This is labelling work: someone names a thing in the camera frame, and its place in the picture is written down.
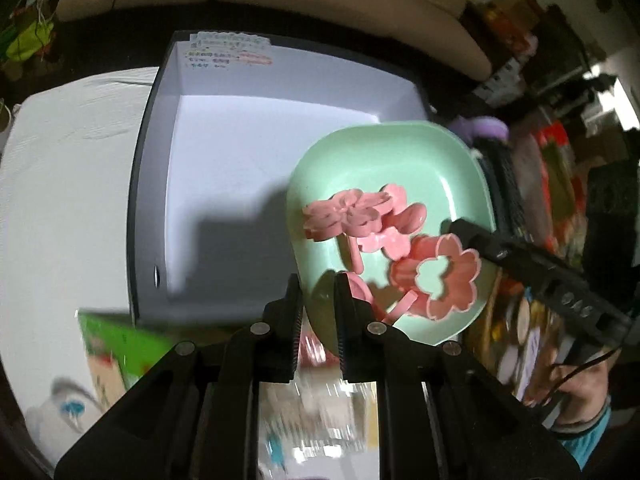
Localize green snack box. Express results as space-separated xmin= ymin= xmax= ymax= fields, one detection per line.
xmin=76 ymin=309 xmax=173 ymax=413

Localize purple plastic bowl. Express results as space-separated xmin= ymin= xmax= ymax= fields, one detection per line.
xmin=449 ymin=114 xmax=510 ymax=145

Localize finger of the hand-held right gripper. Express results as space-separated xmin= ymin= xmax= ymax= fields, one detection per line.
xmin=446 ymin=217 xmax=552 ymax=289

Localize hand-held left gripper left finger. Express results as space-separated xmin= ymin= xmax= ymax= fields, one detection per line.
xmin=54 ymin=274 xmax=304 ymax=480

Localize clear plastic bag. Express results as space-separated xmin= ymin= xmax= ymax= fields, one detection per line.
xmin=24 ymin=377 xmax=107 ymax=467

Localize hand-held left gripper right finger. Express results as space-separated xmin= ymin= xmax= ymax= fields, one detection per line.
xmin=334 ymin=271 xmax=582 ymax=480

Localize person's right hand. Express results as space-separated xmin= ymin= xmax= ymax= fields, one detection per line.
xmin=546 ymin=356 xmax=612 ymax=430

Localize beige sofa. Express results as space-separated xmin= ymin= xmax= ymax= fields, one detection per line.
xmin=54 ymin=0 xmax=494 ymax=82

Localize pile of pink flower moulds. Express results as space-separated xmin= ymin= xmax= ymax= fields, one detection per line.
xmin=301 ymin=183 xmax=483 ymax=324

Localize mint green plate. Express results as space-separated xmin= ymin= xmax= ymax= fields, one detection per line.
xmin=285 ymin=120 xmax=499 ymax=347

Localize person's right forearm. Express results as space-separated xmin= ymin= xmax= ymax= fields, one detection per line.
xmin=552 ymin=400 xmax=613 ymax=469

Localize black storage box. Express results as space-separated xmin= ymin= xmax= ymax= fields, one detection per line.
xmin=126 ymin=29 xmax=437 ymax=332

